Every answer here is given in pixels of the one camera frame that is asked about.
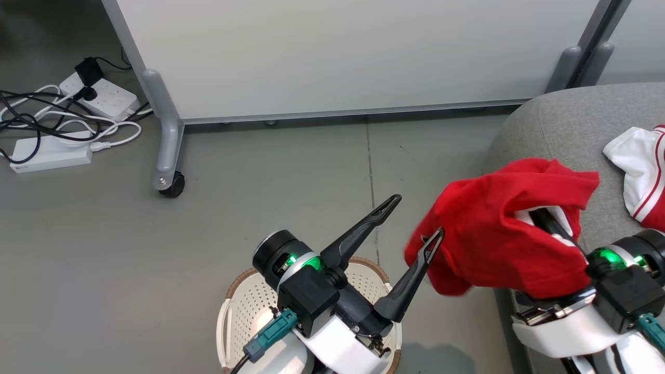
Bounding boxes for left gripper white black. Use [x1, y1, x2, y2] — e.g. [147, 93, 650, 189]
[252, 194, 445, 374]

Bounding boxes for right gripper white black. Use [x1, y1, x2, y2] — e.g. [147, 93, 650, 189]
[511, 207, 665, 359]

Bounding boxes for red garment white trim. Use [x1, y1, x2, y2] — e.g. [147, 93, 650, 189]
[404, 158, 601, 300]

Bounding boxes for red track pants white stripes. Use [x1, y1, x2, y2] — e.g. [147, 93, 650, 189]
[603, 124, 665, 232]

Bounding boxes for white perforated laundry basket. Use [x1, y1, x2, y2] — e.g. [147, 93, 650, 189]
[216, 256, 403, 374]

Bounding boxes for grey fabric sofa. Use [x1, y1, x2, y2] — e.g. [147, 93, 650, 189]
[480, 82, 665, 374]

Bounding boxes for large white partition panel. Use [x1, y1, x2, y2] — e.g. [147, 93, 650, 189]
[101, 0, 632, 126]

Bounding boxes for narrow white partition panel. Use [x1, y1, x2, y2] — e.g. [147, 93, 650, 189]
[596, 0, 665, 87]

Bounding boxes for grey partition leg with caster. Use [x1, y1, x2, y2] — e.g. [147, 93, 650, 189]
[141, 69, 187, 198]

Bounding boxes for white power strip with sockets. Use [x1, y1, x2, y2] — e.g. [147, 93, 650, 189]
[58, 77, 141, 122]

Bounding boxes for black power adapter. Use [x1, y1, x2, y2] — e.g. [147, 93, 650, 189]
[74, 57, 104, 87]

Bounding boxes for flat white power strip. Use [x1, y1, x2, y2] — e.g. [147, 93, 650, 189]
[9, 130, 95, 174]

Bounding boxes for left black cable teal plug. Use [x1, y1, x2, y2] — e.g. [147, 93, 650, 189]
[229, 310, 299, 374]

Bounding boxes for black cable teal plug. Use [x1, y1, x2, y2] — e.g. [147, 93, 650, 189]
[229, 310, 299, 374]
[637, 313, 665, 355]

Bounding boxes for right black cable teal plug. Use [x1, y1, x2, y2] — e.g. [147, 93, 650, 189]
[637, 313, 665, 355]

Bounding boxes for white power cable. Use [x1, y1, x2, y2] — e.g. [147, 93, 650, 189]
[0, 84, 154, 153]

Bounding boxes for black cable bundle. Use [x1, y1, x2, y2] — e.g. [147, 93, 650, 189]
[0, 89, 105, 165]

